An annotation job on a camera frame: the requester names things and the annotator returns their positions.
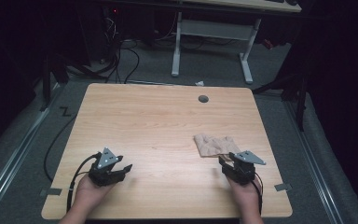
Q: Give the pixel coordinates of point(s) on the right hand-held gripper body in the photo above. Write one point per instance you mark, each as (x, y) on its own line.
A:
(241, 171)

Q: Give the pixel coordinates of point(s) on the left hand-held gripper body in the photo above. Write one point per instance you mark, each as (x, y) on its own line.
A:
(105, 168)

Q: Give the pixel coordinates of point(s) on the beige cloth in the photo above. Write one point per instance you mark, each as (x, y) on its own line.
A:
(216, 145)

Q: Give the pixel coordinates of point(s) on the person's right hand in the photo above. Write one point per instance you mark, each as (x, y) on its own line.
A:
(245, 196)

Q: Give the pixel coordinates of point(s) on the person's left hand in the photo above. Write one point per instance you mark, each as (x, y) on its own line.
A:
(88, 194)

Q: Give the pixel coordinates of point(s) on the grey tape piece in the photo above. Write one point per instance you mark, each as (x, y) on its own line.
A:
(283, 187)
(51, 192)

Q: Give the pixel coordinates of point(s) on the grey table grommet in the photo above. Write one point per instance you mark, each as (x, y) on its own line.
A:
(203, 99)

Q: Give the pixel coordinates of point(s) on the white crumpled paper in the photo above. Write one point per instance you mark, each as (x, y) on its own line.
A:
(199, 83)

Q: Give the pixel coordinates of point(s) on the black metal stand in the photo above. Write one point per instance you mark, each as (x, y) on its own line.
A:
(48, 81)
(298, 93)

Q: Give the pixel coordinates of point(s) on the red object under desk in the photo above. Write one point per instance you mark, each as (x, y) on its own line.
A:
(268, 43)

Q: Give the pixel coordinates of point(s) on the white-legged desk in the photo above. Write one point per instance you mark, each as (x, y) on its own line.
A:
(214, 29)

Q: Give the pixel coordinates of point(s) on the metal floor rail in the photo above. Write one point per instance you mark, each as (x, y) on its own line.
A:
(315, 161)
(11, 161)

